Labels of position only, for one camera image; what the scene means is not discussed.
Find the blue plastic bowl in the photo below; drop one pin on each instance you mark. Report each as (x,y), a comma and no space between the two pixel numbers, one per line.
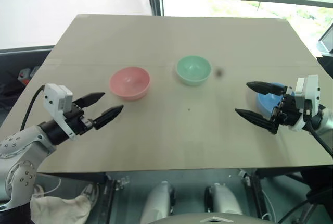
(265,102)

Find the grey box with dark screen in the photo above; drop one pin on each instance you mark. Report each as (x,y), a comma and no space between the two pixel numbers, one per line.
(326,44)

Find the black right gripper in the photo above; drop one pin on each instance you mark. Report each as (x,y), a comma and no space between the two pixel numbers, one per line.
(287,112)

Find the pink red plastic bowl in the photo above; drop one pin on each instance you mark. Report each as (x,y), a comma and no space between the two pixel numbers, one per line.
(130,80)

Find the silver left robot leg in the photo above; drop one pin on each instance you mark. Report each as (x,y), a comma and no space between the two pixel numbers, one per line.
(157,200)

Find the white sneaker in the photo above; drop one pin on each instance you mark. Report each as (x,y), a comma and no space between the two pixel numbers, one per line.
(88,194)

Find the silver right robot leg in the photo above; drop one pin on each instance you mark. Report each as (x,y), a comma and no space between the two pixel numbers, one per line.
(225,200)

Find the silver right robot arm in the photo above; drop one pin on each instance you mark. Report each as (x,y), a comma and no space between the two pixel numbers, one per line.
(326,122)

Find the silver robot leg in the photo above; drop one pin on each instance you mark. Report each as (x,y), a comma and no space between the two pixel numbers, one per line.
(225,200)
(157,200)

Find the red and grey device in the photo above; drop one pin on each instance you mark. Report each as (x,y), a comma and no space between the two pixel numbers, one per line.
(26,74)

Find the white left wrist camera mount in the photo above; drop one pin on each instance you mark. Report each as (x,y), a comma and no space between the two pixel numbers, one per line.
(53,96)

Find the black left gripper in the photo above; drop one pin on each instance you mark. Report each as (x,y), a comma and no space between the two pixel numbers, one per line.
(76,122)

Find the mint green plastic bowl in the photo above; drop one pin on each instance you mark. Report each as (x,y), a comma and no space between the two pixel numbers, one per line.
(193,69)

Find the beige trouser leg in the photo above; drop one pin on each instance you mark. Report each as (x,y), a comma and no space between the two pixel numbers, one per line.
(57,209)

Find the black table frame leg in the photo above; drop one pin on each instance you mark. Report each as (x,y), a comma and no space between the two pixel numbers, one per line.
(253,192)
(102,198)

